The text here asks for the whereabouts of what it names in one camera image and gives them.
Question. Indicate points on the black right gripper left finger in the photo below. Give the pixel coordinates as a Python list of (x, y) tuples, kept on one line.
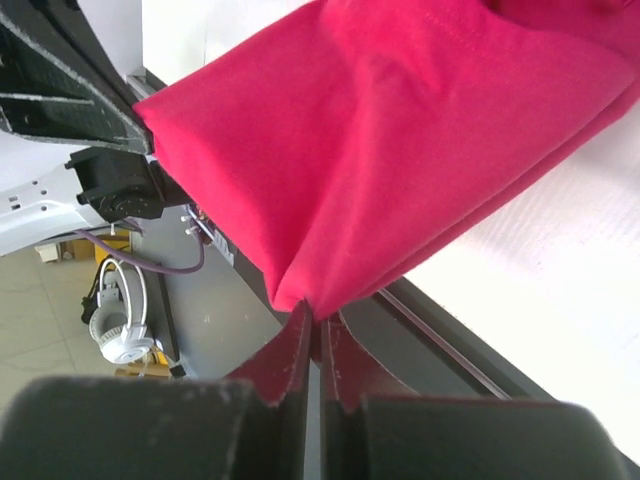
[(248, 425)]

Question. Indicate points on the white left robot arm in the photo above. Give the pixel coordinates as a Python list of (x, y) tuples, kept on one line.
[(93, 188)]

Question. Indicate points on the pink t shirt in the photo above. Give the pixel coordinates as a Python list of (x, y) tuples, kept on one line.
[(346, 143)]

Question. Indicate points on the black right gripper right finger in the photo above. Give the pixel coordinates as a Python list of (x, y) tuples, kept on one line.
[(376, 427)]

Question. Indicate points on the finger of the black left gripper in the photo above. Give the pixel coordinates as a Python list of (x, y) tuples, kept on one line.
[(58, 85)]

